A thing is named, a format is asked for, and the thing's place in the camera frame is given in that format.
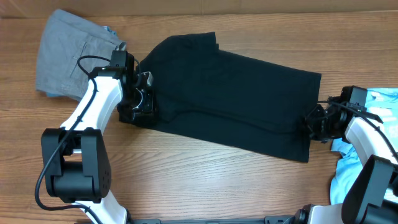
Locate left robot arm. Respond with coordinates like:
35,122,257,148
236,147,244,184
35,67,154,223

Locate light blue t-shirt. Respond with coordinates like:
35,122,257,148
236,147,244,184
330,88,397,205

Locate blue folded garment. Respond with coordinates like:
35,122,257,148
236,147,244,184
46,26,119,98

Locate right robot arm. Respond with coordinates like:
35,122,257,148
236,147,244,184
285,101,397,223

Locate grey folded shorts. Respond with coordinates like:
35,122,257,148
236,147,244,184
35,8,127,102

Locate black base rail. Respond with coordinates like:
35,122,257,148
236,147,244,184
127,215,295,224

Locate black t-shirt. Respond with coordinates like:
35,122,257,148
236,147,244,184
118,32,322,162

